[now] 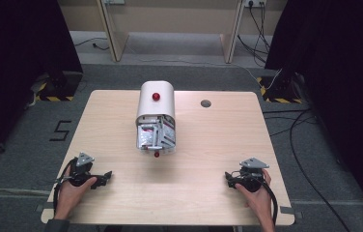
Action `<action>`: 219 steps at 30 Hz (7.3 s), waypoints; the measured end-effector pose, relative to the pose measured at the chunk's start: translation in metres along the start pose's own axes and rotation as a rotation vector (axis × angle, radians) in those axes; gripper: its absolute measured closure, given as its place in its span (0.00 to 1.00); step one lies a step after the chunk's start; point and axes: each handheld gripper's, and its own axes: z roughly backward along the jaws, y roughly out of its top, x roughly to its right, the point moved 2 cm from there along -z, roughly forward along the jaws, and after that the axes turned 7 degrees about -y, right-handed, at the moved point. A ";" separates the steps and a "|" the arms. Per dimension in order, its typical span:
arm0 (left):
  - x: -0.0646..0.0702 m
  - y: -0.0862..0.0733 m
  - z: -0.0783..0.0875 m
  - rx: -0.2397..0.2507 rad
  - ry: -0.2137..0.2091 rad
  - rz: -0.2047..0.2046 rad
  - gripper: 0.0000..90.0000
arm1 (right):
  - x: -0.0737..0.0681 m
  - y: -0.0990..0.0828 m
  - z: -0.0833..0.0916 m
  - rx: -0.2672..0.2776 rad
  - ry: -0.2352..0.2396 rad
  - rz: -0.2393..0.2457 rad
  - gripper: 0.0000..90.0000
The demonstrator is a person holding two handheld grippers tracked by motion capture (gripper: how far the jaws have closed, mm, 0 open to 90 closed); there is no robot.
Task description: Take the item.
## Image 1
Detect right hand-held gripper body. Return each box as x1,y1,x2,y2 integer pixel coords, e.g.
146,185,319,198
229,157,270,193

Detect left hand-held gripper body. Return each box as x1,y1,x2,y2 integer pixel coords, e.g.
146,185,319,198
69,152,105,189

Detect person's right hand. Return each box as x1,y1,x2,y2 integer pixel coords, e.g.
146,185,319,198
235,168,276,226

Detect person's left hand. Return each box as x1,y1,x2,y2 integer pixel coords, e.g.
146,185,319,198
54,165,98,221

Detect silver foil packet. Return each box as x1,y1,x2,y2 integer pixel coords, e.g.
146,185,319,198
136,125,158,150

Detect red and white packet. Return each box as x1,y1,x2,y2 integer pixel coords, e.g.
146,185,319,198
162,115,177,145

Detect yellow black striped stand base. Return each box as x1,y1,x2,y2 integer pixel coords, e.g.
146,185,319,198
34,71,84,102
256,74,303,104

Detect white box with red knobs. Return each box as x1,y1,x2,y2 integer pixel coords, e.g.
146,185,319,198
134,80,177,160

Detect black curtain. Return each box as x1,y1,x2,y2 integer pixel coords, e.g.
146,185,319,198
0,0,84,169
264,0,363,223

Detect white socket with plugs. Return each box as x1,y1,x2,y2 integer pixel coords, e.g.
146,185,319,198
242,0,267,9

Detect right hand-held gripper black cable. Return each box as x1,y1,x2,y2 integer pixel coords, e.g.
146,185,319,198
256,176,279,226

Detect hand-held gripper black cable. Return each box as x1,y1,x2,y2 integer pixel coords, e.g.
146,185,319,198
52,157,78,217
256,176,279,226

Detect left hand-held gripper black cable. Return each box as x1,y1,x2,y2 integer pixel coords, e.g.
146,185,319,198
52,157,78,217

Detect long black floor cables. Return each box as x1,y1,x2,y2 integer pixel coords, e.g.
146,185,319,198
262,108,352,232

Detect black floor cable with plug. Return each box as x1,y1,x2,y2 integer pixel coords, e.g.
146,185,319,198
73,36,111,52

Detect black cables from socket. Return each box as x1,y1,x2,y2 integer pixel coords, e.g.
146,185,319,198
237,1,273,67

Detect light wooden desk frame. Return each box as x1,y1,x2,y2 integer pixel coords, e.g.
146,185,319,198
57,0,289,64

